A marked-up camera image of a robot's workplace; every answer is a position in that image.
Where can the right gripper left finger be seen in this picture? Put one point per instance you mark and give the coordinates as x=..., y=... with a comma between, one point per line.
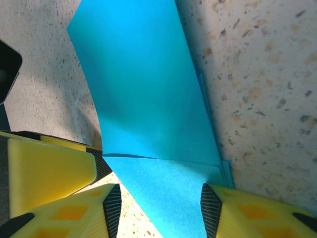
x=74, y=218

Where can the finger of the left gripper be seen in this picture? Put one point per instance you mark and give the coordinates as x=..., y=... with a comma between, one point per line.
x=49, y=171
x=57, y=140

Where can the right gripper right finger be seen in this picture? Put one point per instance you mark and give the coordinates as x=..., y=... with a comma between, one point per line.
x=247, y=218

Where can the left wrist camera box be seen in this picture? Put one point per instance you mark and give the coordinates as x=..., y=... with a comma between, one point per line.
x=7, y=67

